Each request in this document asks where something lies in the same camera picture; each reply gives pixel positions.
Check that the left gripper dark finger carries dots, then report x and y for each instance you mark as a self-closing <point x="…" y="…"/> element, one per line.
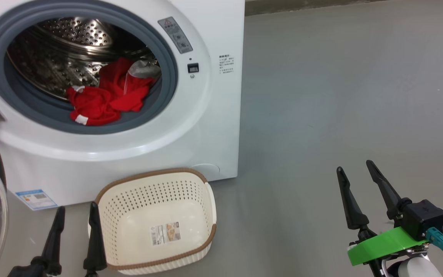
<point x="95" y="238"/>
<point x="54" y="238"/>

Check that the paper product label sticker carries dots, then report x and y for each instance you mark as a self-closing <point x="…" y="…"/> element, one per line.
<point x="165" y="234"/>

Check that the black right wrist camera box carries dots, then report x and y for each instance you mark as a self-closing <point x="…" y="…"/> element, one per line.
<point x="425" y="215"/>

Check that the grey warning sticker panel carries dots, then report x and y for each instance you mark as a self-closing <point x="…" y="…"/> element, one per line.
<point x="175" y="34"/>

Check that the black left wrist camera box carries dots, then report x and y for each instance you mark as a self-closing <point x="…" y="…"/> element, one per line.
<point x="19" y="272"/>

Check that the dark grey wall baseboard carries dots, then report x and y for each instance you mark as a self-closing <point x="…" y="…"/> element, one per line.
<point x="283" y="7"/>

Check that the cream perforated laundry basket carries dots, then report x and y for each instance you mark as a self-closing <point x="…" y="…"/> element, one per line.
<point x="137" y="200"/>

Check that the red garment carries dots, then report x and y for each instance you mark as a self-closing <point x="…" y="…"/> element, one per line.
<point x="102" y="104"/>

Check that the stainless steel washing machine drum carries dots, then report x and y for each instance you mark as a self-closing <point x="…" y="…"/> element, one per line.
<point x="52" y="57"/>

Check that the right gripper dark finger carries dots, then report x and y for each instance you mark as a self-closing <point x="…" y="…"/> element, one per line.
<point x="354" y="204"/>
<point x="388" y="188"/>

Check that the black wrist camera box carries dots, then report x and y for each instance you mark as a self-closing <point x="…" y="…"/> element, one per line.
<point x="425" y="215"/>
<point x="19" y="272"/>

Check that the blue energy label sticker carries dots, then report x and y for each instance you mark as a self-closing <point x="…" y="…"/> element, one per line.
<point x="37" y="199"/>

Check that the white front-load washing machine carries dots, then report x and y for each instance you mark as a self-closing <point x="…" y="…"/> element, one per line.
<point x="206" y="134"/>

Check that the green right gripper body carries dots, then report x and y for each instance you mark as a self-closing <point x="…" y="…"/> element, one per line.
<point x="383" y="244"/>

